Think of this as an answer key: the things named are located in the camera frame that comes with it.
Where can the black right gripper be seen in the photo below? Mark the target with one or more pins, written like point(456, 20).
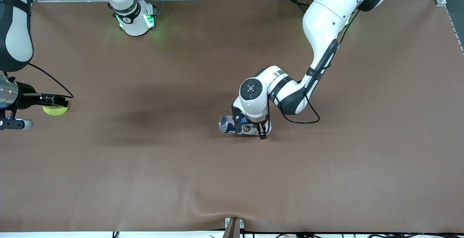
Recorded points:
point(25, 95)

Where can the yellow tennis ball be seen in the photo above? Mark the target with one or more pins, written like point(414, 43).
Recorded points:
point(54, 111)

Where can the clear tennis ball can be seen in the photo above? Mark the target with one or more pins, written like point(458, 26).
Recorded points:
point(226, 124)

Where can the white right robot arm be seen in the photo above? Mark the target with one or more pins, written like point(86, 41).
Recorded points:
point(132, 20)

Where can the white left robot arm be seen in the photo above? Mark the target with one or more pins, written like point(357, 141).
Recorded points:
point(330, 16)

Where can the brown table mat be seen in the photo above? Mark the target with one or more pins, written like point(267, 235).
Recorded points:
point(232, 180)

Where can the grey metal table bracket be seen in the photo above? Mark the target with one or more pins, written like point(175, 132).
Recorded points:
point(232, 229)

